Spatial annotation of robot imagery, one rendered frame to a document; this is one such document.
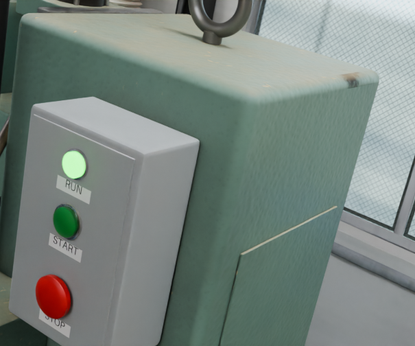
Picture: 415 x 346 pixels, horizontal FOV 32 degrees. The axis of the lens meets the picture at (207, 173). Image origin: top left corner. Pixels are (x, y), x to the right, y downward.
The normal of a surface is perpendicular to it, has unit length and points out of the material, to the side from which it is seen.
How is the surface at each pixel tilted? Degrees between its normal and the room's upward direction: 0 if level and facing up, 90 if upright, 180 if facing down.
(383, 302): 90
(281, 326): 90
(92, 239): 90
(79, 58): 90
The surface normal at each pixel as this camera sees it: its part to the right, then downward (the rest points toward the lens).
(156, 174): 0.80, 0.35
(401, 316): -0.60, 0.16
